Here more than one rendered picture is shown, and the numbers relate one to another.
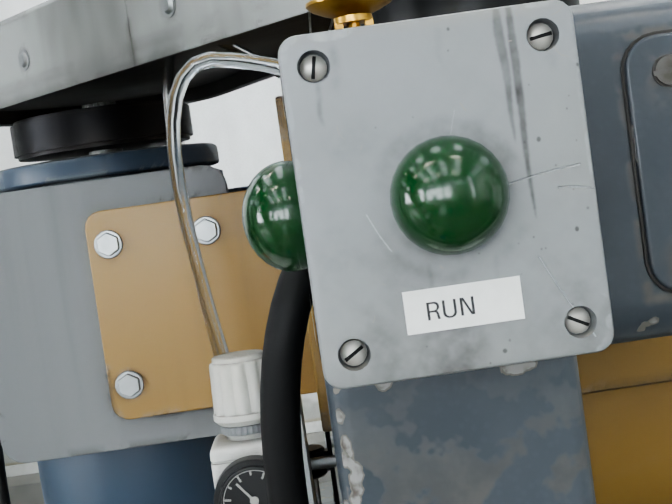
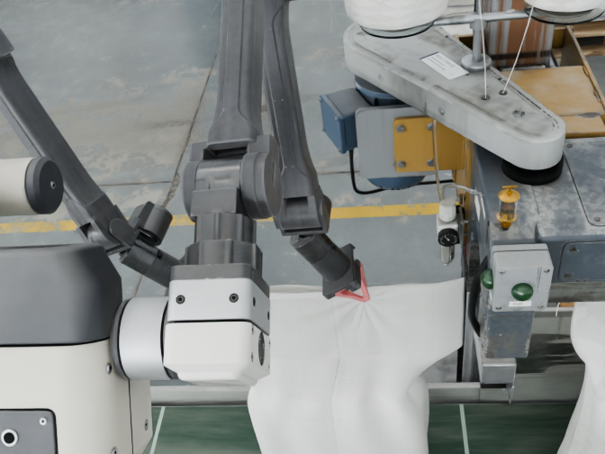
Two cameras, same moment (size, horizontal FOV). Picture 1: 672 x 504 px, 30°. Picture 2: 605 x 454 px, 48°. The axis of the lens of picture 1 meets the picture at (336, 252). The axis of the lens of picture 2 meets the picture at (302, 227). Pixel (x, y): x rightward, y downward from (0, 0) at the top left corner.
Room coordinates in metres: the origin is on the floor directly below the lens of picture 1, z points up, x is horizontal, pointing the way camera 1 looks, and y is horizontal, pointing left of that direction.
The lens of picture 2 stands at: (-0.34, 0.13, 2.01)
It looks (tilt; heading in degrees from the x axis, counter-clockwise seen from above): 41 degrees down; 12
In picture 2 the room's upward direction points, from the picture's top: 9 degrees counter-clockwise
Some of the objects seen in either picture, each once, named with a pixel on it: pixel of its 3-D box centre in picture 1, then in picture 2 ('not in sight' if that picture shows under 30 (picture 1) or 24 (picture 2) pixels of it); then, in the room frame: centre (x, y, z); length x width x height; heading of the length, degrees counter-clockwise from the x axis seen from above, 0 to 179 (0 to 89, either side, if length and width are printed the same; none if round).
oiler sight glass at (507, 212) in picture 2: not in sight; (508, 205); (0.40, -0.02, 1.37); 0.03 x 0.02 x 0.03; 91
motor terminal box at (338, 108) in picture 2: not in sight; (347, 124); (0.80, 0.24, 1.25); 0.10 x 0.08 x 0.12; 26
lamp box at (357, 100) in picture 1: (438, 195); (519, 277); (0.34, -0.03, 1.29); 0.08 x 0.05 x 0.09; 91
